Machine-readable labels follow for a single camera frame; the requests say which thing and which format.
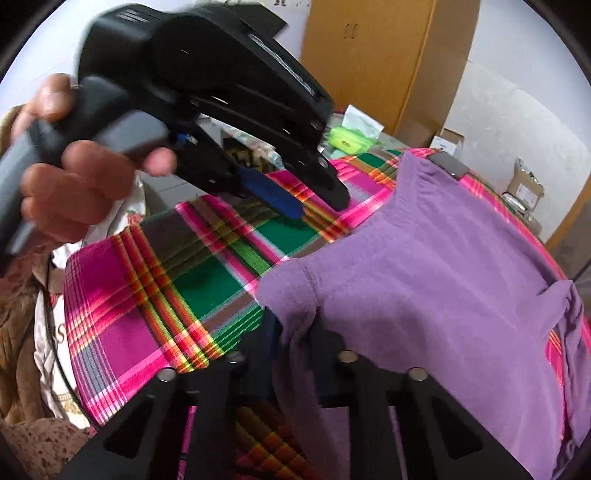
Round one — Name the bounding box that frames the black smartphone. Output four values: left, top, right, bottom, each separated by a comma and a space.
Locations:
428, 151, 469, 180

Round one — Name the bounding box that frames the person's left forearm sleeve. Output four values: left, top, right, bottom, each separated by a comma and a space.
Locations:
0, 105, 93, 480

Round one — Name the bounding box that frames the brown cardboard box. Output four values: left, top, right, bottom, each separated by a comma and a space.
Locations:
507, 158, 544, 211

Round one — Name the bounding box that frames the pink plaid bed sheet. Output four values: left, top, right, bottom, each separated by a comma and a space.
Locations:
64, 149, 570, 479

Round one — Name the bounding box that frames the white cardboard box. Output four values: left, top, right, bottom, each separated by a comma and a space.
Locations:
430, 128, 465, 159

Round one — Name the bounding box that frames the person's left hand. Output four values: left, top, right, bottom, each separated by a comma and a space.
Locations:
9, 73, 178, 245

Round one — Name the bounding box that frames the purple fleece garment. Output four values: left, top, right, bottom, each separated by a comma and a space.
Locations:
256, 153, 590, 479

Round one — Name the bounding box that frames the wooden wardrobe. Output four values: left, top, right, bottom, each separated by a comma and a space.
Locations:
301, 0, 481, 147

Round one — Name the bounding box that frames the green tissue pack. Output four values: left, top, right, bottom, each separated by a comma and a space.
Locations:
328, 105, 384, 155

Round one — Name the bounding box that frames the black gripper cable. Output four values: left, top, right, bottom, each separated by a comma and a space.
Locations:
41, 253, 100, 430

